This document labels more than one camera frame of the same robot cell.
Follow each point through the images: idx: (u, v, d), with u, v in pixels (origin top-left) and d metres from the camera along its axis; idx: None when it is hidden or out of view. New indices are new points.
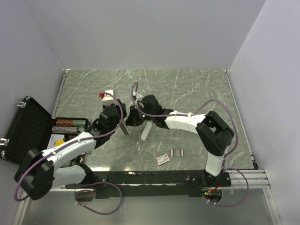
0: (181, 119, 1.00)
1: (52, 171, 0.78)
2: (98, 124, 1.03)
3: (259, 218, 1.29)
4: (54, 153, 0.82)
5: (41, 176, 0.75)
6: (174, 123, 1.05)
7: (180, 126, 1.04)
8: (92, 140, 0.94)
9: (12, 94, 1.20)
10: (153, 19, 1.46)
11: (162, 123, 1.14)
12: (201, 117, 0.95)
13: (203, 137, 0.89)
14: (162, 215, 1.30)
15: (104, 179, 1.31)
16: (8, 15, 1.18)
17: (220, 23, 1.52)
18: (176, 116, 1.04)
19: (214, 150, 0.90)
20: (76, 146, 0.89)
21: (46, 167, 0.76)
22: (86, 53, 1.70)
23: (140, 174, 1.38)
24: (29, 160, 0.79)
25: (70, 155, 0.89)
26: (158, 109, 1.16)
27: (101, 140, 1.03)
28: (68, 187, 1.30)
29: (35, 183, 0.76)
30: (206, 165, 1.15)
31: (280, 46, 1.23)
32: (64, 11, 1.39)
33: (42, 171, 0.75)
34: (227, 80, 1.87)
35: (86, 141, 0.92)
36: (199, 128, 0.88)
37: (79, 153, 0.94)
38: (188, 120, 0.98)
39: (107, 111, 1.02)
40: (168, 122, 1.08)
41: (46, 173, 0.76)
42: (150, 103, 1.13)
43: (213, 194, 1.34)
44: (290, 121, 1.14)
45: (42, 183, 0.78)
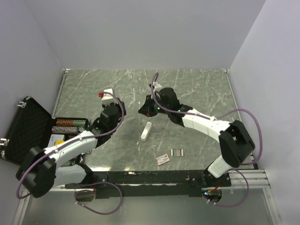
0: (202, 122, 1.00)
1: (54, 168, 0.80)
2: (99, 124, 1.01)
3: (259, 218, 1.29)
4: (56, 151, 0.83)
5: (43, 174, 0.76)
6: (192, 123, 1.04)
7: (198, 127, 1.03)
8: (93, 139, 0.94)
9: (12, 94, 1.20)
10: (153, 18, 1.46)
11: (177, 119, 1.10)
12: (225, 125, 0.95)
13: (225, 146, 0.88)
14: (162, 215, 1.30)
15: (104, 179, 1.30)
16: (8, 15, 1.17)
17: (220, 23, 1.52)
18: (195, 116, 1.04)
19: (233, 160, 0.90)
20: (78, 144, 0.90)
21: (48, 165, 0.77)
22: (86, 53, 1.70)
23: (140, 174, 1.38)
24: (32, 157, 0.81)
25: (72, 153, 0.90)
26: (175, 104, 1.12)
27: (102, 138, 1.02)
28: (68, 187, 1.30)
29: (38, 181, 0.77)
30: (210, 164, 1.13)
31: (280, 46, 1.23)
32: (64, 11, 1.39)
33: (45, 168, 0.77)
34: (227, 80, 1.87)
35: (87, 140, 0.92)
36: (222, 137, 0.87)
37: (80, 151, 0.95)
38: (210, 124, 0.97)
39: (107, 111, 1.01)
40: (184, 119, 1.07)
41: (48, 170, 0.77)
42: (168, 96, 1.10)
43: (213, 194, 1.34)
44: (290, 121, 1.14)
45: (44, 182, 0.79)
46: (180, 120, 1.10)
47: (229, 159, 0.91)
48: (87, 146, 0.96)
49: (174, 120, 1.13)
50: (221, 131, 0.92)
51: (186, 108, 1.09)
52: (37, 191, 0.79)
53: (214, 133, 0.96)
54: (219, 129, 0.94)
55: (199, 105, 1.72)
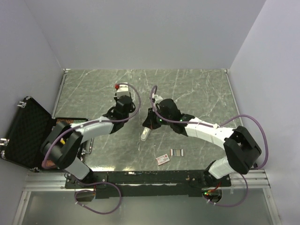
0: (206, 130, 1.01)
1: (80, 140, 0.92)
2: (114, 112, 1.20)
3: (259, 218, 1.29)
4: (81, 126, 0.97)
5: (72, 142, 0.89)
6: (196, 131, 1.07)
7: (202, 135, 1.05)
8: (110, 124, 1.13)
9: (12, 94, 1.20)
10: (153, 18, 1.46)
11: (180, 129, 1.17)
12: (229, 131, 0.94)
13: (231, 153, 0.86)
14: (162, 215, 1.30)
15: (104, 179, 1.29)
16: (8, 15, 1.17)
17: (220, 23, 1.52)
18: (198, 124, 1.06)
19: (241, 167, 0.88)
20: (98, 124, 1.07)
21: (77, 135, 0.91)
22: (86, 53, 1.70)
23: (140, 174, 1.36)
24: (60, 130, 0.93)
25: (92, 132, 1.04)
26: (176, 115, 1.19)
27: (116, 126, 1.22)
28: (68, 187, 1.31)
29: (66, 150, 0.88)
30: (212, 166, 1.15)
31: (280, 46, 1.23)
32: (64, 11, 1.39)
33: (74, 138, 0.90)
34: (227, 80, 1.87)
35: (106, 123, 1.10)
36: (228, 144, 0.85)
37: (98, 133, 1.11)
38: (213, 132, 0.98)
39: (123, 100, 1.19)
40: (187, 129, 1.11)
41: (77, 140, 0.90)
42: (168, 108, 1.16)
43: (213, 194, 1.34)
44: (291, 121, 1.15)
45: (71, 152, 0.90)
46: (183, 130, 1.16)
47: (236, 167, 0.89)
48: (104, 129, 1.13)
49: (177, 131, 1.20)
50: (225, 139, 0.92)
51: (188, 118, 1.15)
52: (63, 160, 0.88)
53: (218, 141, 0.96)
54: (223, 136, 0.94)
55: (199, 105, 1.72)
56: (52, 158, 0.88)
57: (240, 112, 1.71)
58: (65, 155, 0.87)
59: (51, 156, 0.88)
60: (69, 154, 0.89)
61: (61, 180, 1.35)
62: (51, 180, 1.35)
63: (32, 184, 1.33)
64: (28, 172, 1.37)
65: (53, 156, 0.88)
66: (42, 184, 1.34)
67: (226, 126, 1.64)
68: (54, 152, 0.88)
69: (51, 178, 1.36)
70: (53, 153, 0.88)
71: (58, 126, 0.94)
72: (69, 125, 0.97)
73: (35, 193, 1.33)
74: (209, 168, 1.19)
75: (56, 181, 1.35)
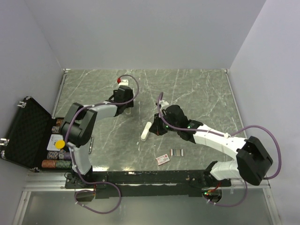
0: (216, 139, 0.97)
1: (94, 117, 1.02)
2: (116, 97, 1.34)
3: (259, 218, 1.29)
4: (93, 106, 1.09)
5: (90, 118, 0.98)
6: (205, 139, 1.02)
7: (212, 144, 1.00)
8: (114, 107, 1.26)
9: (12, 94, 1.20)
10: (153, 19, 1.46)
11: (188, 136, 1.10)
12: (241, 142, 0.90)
13: (242, 165, 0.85)
14: (161, 215, 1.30)
15: (104, 179, 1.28)
16: (8, 15, 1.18)
17: (219, 23, 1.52)
18: (207, 133, 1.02)
19: (251, 178, 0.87)
20: (105, 106, 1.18)
21: (92, 112, 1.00)
22: (86, 53, 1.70)
23: (140, 174, 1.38)
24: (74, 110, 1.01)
25: (101, 113, 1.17)
26: (182, 121, 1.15)
27: (119, 110, 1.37)
28: (68, 187, 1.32)
29: (84, 126, 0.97)
30: (214, 167, 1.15)
31: (279, 46, 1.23)
32: (65, 11, 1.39)
33: (90, 114, 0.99)
34: (227, 80, 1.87)
35: (111, 105, 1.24)
36: (240, 156, 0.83)
37: (105, 114, 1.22)
38: (225, 142, 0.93)
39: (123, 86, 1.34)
40: (196, 137, 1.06)
41: (93, 116, 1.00)
42: (175, 113, 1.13)
43: (213, 194, 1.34)
44: (291, 120, 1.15)
45: (89, 127, 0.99)
46: (191, 136, 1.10)
47: (247, 177, 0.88)
48: (109, 111, 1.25)
49: (184, 138, 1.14)
50: (237, 150, 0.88)
51: (196, 124, 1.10)
52: (83, 136, 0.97)
53: (229, 152, 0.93)
54: (235, 147, 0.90)
55: (199, 105, 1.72)
56: (72, 136, 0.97)
57: (239, 112, 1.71)
58: (85, 131, 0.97)
59: (71, 133, 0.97)
60: (87, 130, 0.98)
61: (61, 180, 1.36)
62: (51, 180, 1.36)
63: (32, 184, 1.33)
64: (28, 172, 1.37)
65: (73, 133, 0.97)
66: (42, 184, 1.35)
67: (226, 126, 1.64)
68: (73, 130, 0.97)
69: (51, 178, 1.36)
70: (73, 131, 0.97)
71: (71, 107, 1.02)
72: None
73: (35, 193, 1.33)
74: (211, 169, 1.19)
75: (56, 181, 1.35)
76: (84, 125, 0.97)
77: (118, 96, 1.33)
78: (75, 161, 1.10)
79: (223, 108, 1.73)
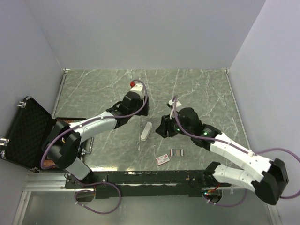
0: (238, 155, 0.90)
1: (78, 142, 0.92)
2: (120, 106, 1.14)
3: (259, 218, 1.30)
4: (80, 125, 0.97)
5: (70, 144, 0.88)
6: (224, 152, 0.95)
7: (231, 158, 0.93)
8: (113, 120, 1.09)
9: (13, 94, 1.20)
10: (153, 19, 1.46)
11: (203, 142, 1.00)
12: (266, 163, 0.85)
13: (265, 187, 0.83)
14: (161, 215, 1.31)
15: (104, 179, 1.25)
16: (8, 14, 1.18)
17: (219, 23, 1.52)
18: (228, 145, 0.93)
19: (269, 199, 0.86)
20: (100, 122, 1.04)
21: (75, 137, 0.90)
22: (86, 54, 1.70)
23: (140, 174, 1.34)
24: (59, 129, 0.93)
25: (94, 130, 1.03)
26: (197, 126, 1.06)
27: (121, 122, 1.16)
28: (68, 187, 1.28)
29: (62, 151, 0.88)
30: (219, 167, 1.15)
31: (279, 46, 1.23)
32: (65, 11, 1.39)
33: (72, 139, 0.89)
34: (227, 80, 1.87)
35: (107, 120, 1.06)
36: (266, 181, 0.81)
37: (101, 129, 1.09)
38: (248, 160, 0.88)
39: (130, 95, 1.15)
40: (213, 146, 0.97)
41: (75, 141, 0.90)
42: (189, 117, 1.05)
43: (213, 194, 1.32)
44: (291, 120, 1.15)
45: (70, 152, 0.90)
46: (206, 142, 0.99)
47: (265, 198, 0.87)
48: (107, 125, 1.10)
49: (199, 144, 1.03)
50: (263, 173, 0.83)
51: (213, 132, 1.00)
52: (62, 161, 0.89)
53: (251, 170, 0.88)
54: (259, 168, 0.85)
55: (199, 105, 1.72)
56: (51, 158, 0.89)
57: (239, 112, 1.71)
58: (64, 156, 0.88)
59: (50, 155, 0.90)
60: (67, 154, 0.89)
61: (60, 180, 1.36)
62: (51, 180, 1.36)
63: (32, 184, 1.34)
64: (28, 172, 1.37)
65: (52, 155, 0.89)
66: (42, 184, 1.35)
67: (226, 126, 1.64)
68: (53, 153, 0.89)
69: (51, 178, 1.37)
70: (52, 153, 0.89)
71: (56, 125, 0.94)
72: (69, 124, 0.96)
73: (35, 193, 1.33)
74: (213, 172, 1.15)
75: (56, 181, 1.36)
76: (63, 150, 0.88)
77: (123, 105, 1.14)
78: (69, 171, 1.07)
79: (223, 108, 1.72)
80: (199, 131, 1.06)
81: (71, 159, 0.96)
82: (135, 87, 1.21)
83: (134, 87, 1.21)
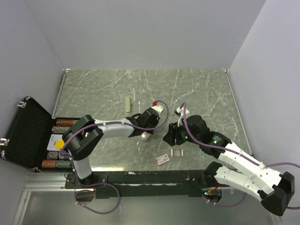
0: (249, 167, 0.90)
1: (99, 138, 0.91)
2: (139, 118, 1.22)
3: (259, 218, 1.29)
4: (104, 124, 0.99)
5: (92, 138, 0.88)
6: (234, 162, 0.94)
7: (241, 168, 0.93)
8: (131, 128, 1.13)
9: (12, 94, 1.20)
10: (153, 19, 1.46)
11: (212, 150, 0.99)
12: (276, 176, 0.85)
13: (273, 201, 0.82)
14: (161, 215, 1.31)
15: (104, 180, 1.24)
16: (8, 15, 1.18)
17: (220, 23, 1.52)
18: (239, 156, 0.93)
19: (275, 211, 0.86)
20: (120, 126, 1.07)
21: (98, 132, 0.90)
22: (86, 54, 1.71)
23: (140, 174, 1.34)
24: (85, 122, 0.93)
25: (112, 131, 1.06)
26: (206, 133, 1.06)
27: (135, 131, 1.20)
28: (68, 187, 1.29)
29: (82, 145, 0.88)
30: (223, 169, 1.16)
31: (280, 46, 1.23)
32: (66, 11, 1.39)
33: (95, 134, 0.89)
34: (227, 80, 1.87)
35: (127, 126, 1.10)
36: (277, 196, 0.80)
37: (117, 133, 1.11)
38: (258, 172, 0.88)
39: (151, 109, 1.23)
40: (224, 156, 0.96)
41: (97, 137, 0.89)
42: (197, 125, 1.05)
43: (213, 194, 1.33)
44: (291, 119, 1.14)
45: (88, 147, 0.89)
46: (214, 151, 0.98)
47: (271, 209, 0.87)
48: (123, 131, 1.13)
49: (208, 153, 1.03)
50: (273, 187, 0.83)
51: (224, 141, 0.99)
52: (79, 153, 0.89)
53: (261, 182, 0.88)
54: (271, 181, 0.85)
55: (199, 105, 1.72)
56: (70, 148, 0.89)
57: (239, 112, 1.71)
58: (82, 150, 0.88)
59: (69, 145, 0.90)
60: (86, 148, 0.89)
61: (61, 180, 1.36)
62: (51, 180, 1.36)
63: (32, 184, 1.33)
64: (28, 172, 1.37)
65: (71, 146, 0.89)
66: (42, 184, 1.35)
67: (226, 126, 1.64)
68: (73, 143, 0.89)
69: (52, 178, 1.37)
70: (71, 144, 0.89)
71: (83, 118, 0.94)
72: (93, 120, 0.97)
73: (35, 192, 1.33)
74: (215, 174, 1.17)
75: (56, 181, 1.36)
76: (84, 142, 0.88)
77: (141, 117, 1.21)
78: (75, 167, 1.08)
79: (223, 108, 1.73)
80: (208, 139, 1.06)
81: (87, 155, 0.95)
82: (156, 108, 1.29)
83: (155, 107, 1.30)
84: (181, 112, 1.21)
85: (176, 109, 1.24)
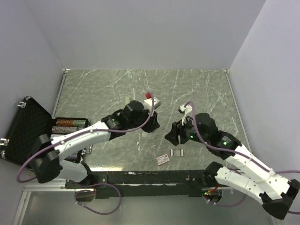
0: (258, 172, 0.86)
1: (57, 161, 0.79)
2: (120, 116, 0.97)
3: (260, 219, 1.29)
4: (62, 142, 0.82)
5: (45, 165, 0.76)
6: (243, 166, 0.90)
7: (249, 173, 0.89)
8: (105, 133, 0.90)
9: (12, 94, 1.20)
10: (153, 19, 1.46)
11: (220, 152, 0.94)
12: (285, 184, 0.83)
13: (280, 207, 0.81)
14: (161, 215, 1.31)
15: (104, 180, 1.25)
16: (8, 15, 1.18)
17: (219, 23, 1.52)
18: (249, 161, 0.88)
19: (277, 214, 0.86)
20: (88, 136, 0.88)
21: (52, 156, 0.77)
22: (85, 54, 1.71)
23: (140, 174, 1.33)
24: (40, 144, 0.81)
25: (80, 145, 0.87)
26: (214, 133, 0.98)
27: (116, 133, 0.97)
28: (69, 187, 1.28)
29: (39, 171, 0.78)
30: (224, 168, 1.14)
31: (280, 45, 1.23)
32: (65, 11, 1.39)
33: (48, 159, 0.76)
34: (227, 80, 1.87)
35: (98, 133, 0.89)
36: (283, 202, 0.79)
37: (92, 142, 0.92)
38: (267, 178, 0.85)
39: (133, 105, 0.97)
40: (233, 159, 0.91)
41: (51, 161, 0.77)
42: (206, 124, 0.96)
43: (213, 194, 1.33)
44: (291, 119, 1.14)
45: (47, 172, 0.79)
46: (223, 153, 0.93)
47: (273, 213, 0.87)
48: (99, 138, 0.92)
49: (216, 153, 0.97)
50: (281, 195, 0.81)
51: (234, 143, 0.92)
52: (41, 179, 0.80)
53: (268, 188, 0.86)
54: (279, 188, 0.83)
55: (199, 105, 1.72)
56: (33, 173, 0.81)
57: (239, 112, 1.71)
58: (41, 176, 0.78)
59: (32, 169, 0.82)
60: (45, 174, 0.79)
61: (61, 180, 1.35)
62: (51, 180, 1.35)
63: (32, 184, 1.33)
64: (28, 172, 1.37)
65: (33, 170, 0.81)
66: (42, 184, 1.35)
67: (226, 126, 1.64)
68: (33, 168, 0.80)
69: None
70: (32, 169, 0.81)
71: (38, 139, 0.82)
72: (50, 138, 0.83)
73: (35, 192, 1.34)
74: (216, 174, 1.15)
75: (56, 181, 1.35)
76: (40, 169, 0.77)
77: (123, 117, 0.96)
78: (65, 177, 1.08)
79: (222, 108, 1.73)
80: (216, 139, 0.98)
81: (51, 177, 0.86)
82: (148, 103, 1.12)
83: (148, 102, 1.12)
84: (185, 110, 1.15)
85: (180, 108, 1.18)
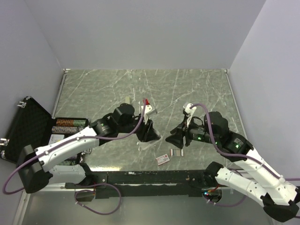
0: (269, 179, 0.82)
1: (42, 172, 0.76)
2: (110, 120, 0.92)
3: (260, 219, 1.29)
4: (47, 153, 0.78)
5: (30, 177, 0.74)
6: (253, 171, 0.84)
7: (258, 177, 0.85)
8: (93, 140, 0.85)
9: (12, 94, 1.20)
10: (153, 19, 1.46)
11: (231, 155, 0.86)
12: (292, 191, 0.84)
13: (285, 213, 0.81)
14: (161, 215, 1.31)
15: (104, 180, 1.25)
16: (8, 15, 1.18)
17: (219, 24, 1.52)
18: (261, 167, 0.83)
19: (277, 217, 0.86)
20: (75, 144, 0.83)
21: (37, 168, 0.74)
22: (85, 53, 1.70)
23: (140, 174, 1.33)
24: (24, 155, 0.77)
25: (67, 154, 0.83)
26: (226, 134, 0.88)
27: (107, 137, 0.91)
28: (69, 187, 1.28)
29: (26, 183, 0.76)
30: (225, 169, 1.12)
31: (280, 45, 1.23)
32: (65, 11, 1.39)
33: (33, 171, 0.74)
34: (227, 80, 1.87)
35: (86, 140, 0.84)
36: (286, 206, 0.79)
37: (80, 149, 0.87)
38: (276, 184, 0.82)
39: (122, 108, 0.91)
40: (243, 163, 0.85)
41: (37, 173, 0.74)
42: (220, 125, 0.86)
43: (213, 194, 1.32)
44: (291, 119, 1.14)
45: (33, 183, 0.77)
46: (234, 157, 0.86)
47: (274, 216, 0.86)
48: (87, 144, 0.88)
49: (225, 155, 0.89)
50: (289, 202, 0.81)
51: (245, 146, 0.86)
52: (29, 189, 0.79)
53: (273, 193, 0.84)
54: (287, 195, 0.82)
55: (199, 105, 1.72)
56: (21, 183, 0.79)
57: (239, 112, 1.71)
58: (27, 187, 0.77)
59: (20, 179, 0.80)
60: (32, 184, 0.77)
61: None
62: None
63: None
64: None
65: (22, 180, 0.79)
66: None
67: None
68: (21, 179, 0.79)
69: None
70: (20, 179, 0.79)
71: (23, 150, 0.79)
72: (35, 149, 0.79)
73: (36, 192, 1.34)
74: (216, 175, 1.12)
75: None
76: (26, 182, 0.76)
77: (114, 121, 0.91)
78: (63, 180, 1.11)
79: (222, 108, 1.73)
80: (227, 140, 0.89)
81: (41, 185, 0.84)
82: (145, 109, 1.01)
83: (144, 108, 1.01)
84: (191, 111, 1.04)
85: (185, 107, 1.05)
